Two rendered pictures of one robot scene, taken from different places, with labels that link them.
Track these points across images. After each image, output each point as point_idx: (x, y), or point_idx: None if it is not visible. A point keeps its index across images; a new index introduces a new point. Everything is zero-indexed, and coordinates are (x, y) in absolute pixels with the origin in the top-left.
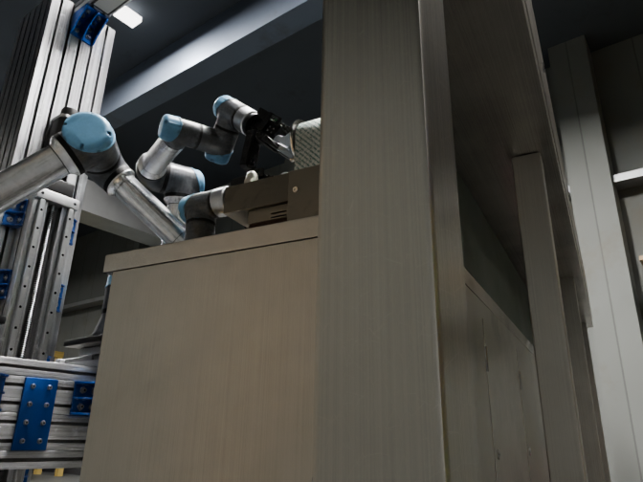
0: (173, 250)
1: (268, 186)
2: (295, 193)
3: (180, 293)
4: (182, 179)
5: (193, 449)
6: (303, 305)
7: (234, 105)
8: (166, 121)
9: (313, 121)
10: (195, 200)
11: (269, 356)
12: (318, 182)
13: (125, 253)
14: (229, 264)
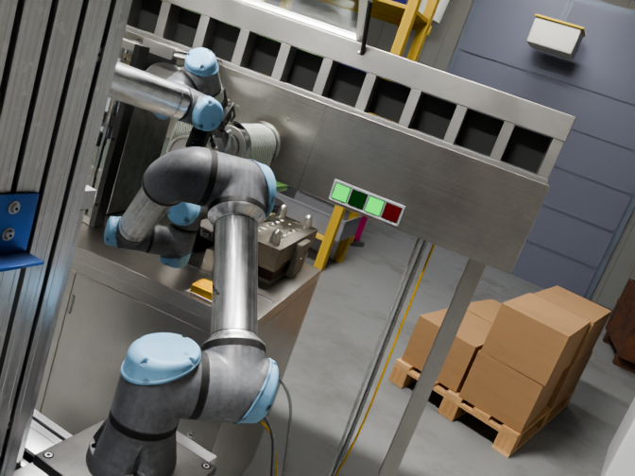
0: (275, 310)
1: (289, 249)
2: (299, 259)
3: (269, 334)
4: None
5: None
6: (292, 323)
7: (220, 81)
8: (221, 120)
9: (253, 141)
10: (203, 212)
11: (279, 349)
12: (304, 252)
13: (260, 320)
14: (285, 312)
